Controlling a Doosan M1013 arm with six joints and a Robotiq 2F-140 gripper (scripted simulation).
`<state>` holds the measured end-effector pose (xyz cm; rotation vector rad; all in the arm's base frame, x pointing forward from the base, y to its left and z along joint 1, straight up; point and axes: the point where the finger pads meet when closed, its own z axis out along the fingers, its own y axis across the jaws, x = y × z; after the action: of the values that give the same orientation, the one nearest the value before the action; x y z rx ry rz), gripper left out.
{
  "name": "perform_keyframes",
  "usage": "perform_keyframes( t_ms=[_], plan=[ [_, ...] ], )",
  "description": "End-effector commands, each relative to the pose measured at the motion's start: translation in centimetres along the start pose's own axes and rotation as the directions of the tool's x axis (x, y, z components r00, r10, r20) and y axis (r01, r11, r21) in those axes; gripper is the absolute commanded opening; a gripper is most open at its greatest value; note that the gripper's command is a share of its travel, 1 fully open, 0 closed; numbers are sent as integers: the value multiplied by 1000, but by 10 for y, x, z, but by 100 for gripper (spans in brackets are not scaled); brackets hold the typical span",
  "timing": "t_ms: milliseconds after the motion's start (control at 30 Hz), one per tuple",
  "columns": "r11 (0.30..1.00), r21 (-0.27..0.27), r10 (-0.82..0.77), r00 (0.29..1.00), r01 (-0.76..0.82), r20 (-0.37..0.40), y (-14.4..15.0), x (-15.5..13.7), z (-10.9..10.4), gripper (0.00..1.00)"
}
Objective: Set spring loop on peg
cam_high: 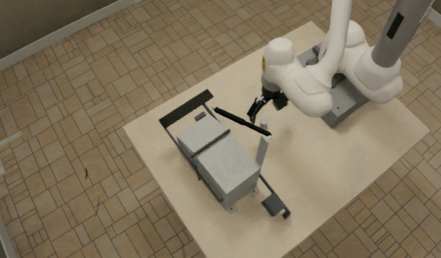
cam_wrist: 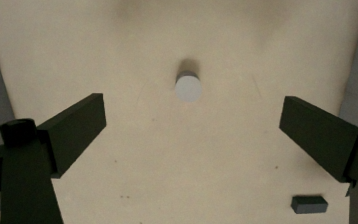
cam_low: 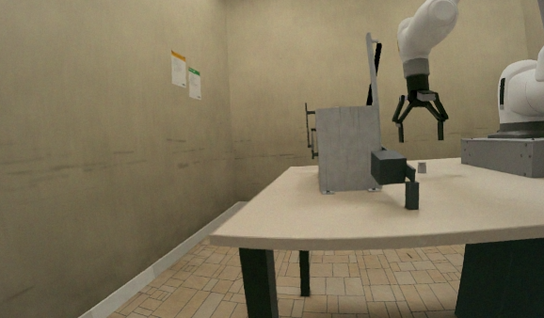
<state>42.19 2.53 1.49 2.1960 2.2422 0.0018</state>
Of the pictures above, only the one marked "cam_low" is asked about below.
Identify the black straight rod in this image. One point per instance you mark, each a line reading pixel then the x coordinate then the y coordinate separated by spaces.
pixel 377 57

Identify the grey cylinder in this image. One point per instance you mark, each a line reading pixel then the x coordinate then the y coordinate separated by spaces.
pixel 422 167

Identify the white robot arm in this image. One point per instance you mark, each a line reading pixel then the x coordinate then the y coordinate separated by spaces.
pixel 521 86

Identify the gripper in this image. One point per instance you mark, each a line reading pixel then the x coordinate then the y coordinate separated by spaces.
pixel 414 83

